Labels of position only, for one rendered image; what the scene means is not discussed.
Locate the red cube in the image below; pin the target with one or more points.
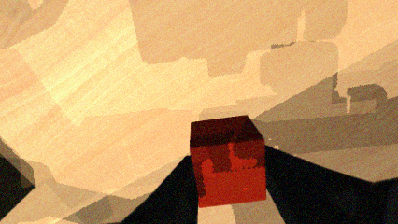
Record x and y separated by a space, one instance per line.
228 161

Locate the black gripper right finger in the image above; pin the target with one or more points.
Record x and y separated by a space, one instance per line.
306 193

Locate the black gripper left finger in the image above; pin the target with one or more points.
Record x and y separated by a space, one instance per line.
174 201

